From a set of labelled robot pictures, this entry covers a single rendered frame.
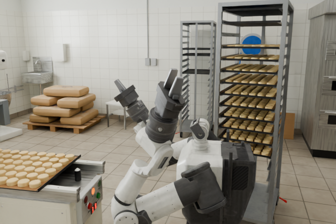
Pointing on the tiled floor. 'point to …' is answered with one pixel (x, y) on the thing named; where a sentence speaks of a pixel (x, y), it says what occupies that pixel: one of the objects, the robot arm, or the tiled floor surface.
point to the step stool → (116, 112)
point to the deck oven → (320, 82)
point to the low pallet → (55, 126)
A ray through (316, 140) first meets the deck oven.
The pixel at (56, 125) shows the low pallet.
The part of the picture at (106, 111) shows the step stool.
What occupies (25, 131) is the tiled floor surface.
